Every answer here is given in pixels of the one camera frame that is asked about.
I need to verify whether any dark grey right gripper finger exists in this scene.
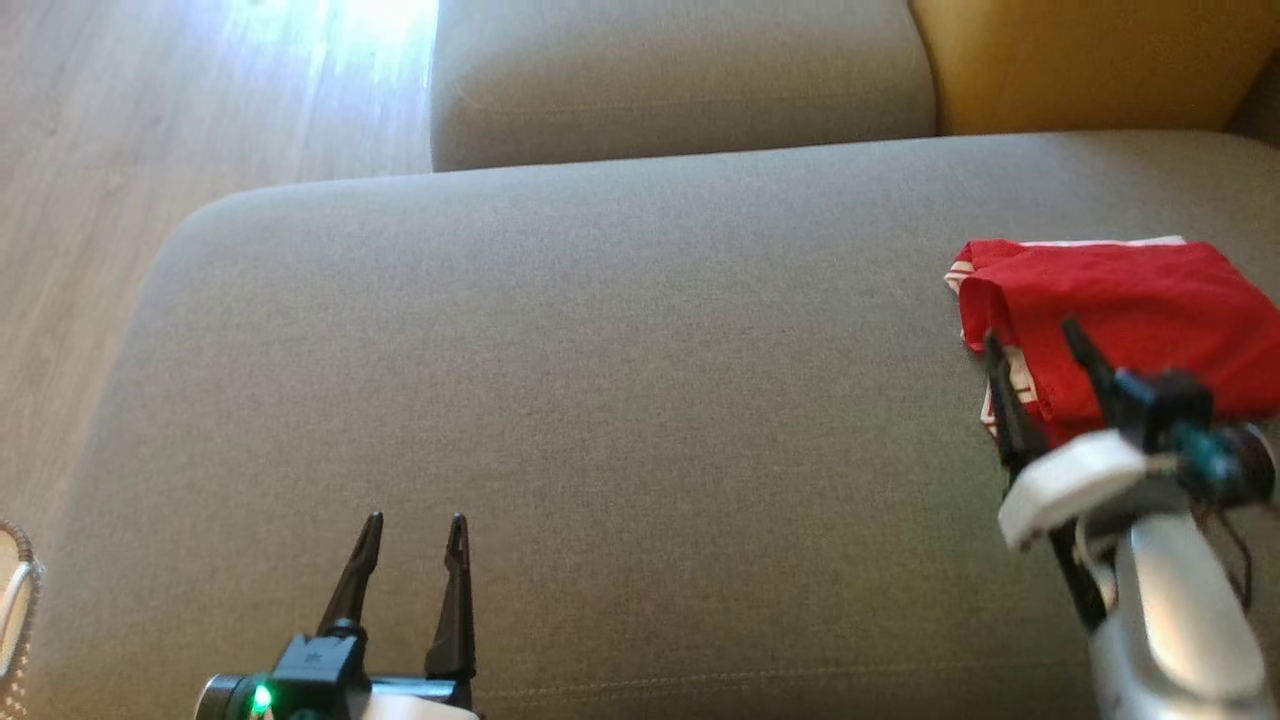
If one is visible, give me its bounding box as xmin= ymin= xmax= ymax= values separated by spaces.
xmin=983 ymin=330 xmax=1047 ymax=473
xmin=1060 ymin=318 xmax=1128 ymax=413

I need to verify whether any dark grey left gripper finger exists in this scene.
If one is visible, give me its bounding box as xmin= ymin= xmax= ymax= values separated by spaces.
xmin=425 ymin=513 xmax=477 ymax=679
xmin=318 ymin=512 xmax=384 ymax=637

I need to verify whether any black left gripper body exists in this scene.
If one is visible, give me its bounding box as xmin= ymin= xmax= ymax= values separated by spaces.
xmin=195 ymin=626 xmax=481 ymax=720

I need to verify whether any large yellow sofa back cushion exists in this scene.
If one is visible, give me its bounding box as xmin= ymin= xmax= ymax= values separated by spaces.
xmin=908 ymin=0 xmax=1280 ymax=138

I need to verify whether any red basketball jersey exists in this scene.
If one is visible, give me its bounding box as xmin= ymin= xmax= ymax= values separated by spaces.
xmin=945 ymin=237 xmax=1280 ymax=446

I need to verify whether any large grey sofa seat cushion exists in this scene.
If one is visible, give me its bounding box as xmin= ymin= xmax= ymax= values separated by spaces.
xmin=20 ymin=130 xmax=1280 ymax=720

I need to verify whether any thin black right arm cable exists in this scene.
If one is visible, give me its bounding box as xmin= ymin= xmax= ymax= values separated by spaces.
xmin=1195 ymin=500 xmax=1256 ymax=613

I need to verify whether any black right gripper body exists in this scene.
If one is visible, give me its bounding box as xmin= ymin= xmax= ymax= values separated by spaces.
xmin=1110 ymin=368 xmax=1280 ymax=503

